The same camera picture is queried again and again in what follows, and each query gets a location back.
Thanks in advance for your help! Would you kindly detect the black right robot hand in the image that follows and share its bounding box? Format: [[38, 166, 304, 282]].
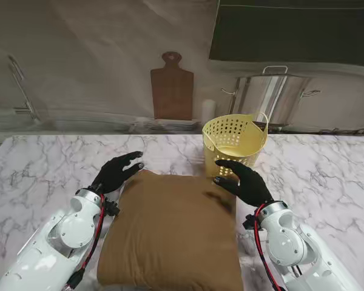
[[212, 159, 275, 209]]

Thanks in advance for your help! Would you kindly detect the black stove grate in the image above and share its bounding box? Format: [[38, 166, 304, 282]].
[[318, 127, 364, 136]]

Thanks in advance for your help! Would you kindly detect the brown wooden cutting board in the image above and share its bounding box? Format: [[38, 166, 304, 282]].
[[150, 51, 195, 121]]

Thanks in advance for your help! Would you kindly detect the white pillar candle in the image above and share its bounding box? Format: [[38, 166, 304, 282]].
[[201, 99, 217, 122]]

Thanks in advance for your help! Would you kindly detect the red black right arm cable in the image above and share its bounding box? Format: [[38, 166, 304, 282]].
[[253, 203, 288, 291]]

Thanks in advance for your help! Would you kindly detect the large steel stock pot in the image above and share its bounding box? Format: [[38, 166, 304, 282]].
[[220, 65, 322, 127]]

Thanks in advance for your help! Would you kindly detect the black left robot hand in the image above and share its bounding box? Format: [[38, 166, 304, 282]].
[[90, 150, 146, 195]]

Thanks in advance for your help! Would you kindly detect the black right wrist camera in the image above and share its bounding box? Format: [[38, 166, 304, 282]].
[[242, 213, 257, 231]]

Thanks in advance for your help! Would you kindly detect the brown pillowcase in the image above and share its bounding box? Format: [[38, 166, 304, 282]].
[[96, 169, 243, 291]]

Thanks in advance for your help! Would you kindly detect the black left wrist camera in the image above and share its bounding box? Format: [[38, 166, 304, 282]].
[[104, 198, 121, 216]]

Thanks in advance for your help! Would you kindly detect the red black left arm cable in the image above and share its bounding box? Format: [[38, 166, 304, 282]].
[[65, 193, 107, 289]]

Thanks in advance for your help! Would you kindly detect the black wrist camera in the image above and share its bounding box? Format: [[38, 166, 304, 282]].
[[242, 213, 257, 231], [104, 198, 121, 216]]

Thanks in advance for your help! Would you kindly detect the chrome kitchen faucet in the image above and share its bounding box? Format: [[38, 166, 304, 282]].
[[7, 55, 40, 122]]

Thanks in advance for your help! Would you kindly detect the yellow perforated laundry basket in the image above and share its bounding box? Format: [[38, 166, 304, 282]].
[[201, 112, 269, 178]]

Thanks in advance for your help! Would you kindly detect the red black arm cable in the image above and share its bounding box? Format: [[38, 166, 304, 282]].
[[253, 203, 288, 291], [65, 193, 107, 289]]

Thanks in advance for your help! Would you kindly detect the dark range hood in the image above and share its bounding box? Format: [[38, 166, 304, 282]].
[[208, 0, 364, 66]]

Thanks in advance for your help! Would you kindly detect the steel kitchen sink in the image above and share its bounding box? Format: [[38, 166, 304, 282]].
[[0, 116, 137, 134]]

